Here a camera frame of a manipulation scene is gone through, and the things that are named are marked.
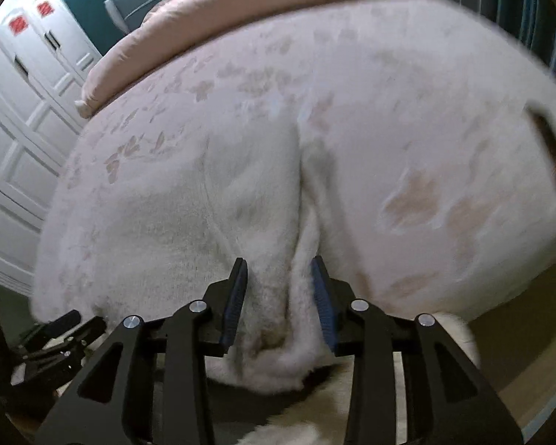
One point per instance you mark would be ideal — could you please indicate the blue striped curtain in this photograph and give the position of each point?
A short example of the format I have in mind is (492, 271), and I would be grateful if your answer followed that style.
(491, 0)

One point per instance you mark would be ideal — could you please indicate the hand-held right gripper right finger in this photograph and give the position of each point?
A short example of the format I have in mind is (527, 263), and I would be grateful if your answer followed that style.
(324, 315)

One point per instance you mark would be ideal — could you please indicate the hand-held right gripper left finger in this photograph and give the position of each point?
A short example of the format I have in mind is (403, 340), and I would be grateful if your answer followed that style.
(234, 315)

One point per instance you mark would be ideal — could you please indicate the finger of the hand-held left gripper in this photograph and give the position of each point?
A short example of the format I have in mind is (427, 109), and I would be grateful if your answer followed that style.
(81, 336)
(62, 320)

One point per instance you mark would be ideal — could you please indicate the white sweater with black hearts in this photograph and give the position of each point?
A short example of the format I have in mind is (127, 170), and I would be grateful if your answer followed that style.
(268, 287)

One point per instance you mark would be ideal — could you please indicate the red door sticker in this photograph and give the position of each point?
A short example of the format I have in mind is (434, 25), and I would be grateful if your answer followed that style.
(45, 9)
(16, 26)

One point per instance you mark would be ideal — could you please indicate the white panelled wardrobe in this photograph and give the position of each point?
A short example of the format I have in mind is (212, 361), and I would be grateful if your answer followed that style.
(18, 125)

